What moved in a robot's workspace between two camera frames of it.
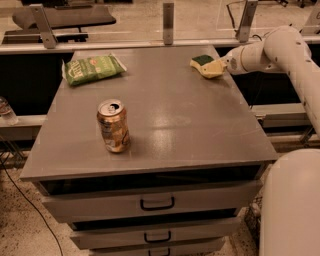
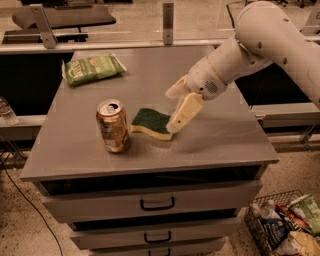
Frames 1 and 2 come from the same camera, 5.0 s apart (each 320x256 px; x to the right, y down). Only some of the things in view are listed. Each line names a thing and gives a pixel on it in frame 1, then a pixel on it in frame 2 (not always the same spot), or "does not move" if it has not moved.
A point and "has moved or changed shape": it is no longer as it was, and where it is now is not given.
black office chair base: (66, 23) does not move
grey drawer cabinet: (192, 171) does not move
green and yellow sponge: (199, 60) has moved or changed shape
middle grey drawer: (129, 233) does not move
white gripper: (234, 62) -> (202, 82)
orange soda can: (112, 118) does not move
